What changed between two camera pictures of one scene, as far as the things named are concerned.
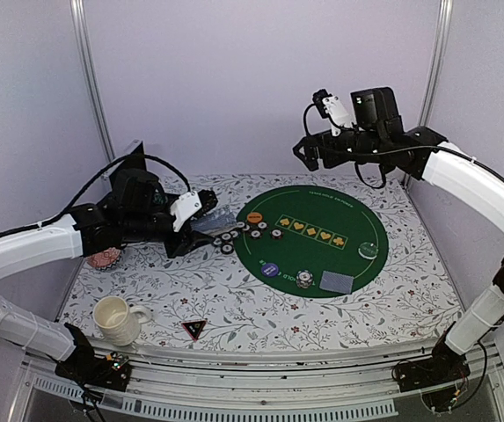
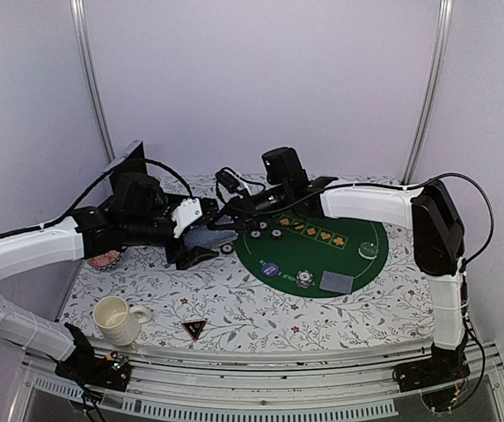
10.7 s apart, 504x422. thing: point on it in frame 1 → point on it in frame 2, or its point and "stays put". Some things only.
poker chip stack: x=304 y=279 stays put
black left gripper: x=186 y=242 → x=190 y=258
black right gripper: x=310 y=141 → x=243 y=208
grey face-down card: x=337 y=282 stays put
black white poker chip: x=227 y=249 stays put
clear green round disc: x=368 y=251 stays put
